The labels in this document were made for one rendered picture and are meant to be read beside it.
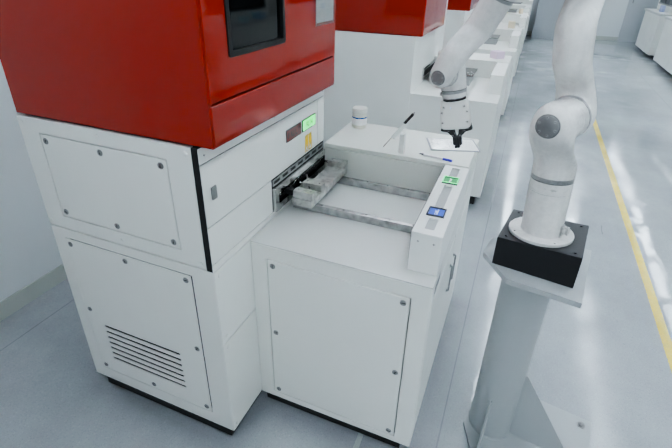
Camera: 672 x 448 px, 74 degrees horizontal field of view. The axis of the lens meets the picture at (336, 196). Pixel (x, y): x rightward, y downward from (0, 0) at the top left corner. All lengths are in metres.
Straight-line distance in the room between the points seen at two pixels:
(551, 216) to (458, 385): 1.04
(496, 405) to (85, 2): 1.85
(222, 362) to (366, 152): 0.98
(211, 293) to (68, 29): 0.84
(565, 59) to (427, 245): 0.62
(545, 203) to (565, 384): 1.16
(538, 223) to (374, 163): 0.74
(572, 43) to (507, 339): 0.97
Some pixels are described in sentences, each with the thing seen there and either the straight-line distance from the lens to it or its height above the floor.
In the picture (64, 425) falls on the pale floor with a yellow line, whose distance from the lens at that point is 2.28.
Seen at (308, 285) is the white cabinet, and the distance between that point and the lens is 1.53.
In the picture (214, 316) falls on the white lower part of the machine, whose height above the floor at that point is 0.64.
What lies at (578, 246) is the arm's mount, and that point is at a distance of 1.53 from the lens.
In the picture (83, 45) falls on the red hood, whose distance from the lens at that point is 1.41.
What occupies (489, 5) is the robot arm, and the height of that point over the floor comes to 1.56.
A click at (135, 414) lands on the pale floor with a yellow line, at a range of 2.21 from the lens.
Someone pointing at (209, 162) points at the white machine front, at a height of 1.17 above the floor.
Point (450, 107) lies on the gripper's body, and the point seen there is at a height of 1.24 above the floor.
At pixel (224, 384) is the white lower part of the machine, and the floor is 0.33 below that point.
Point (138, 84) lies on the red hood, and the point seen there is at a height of 1.37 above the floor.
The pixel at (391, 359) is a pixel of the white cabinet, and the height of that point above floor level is 0.49.
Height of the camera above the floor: 1.66
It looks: 27 degrees down
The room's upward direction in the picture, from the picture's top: 1 degrees clockwise
